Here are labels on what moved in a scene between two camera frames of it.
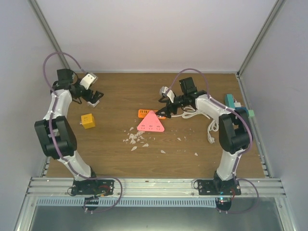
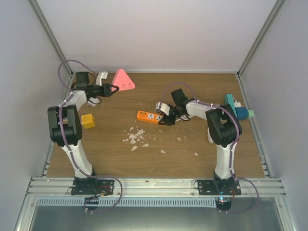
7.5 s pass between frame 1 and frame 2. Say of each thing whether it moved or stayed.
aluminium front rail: stayed
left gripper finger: moved
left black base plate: stayed
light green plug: stayed
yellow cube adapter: stayed
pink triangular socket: moved
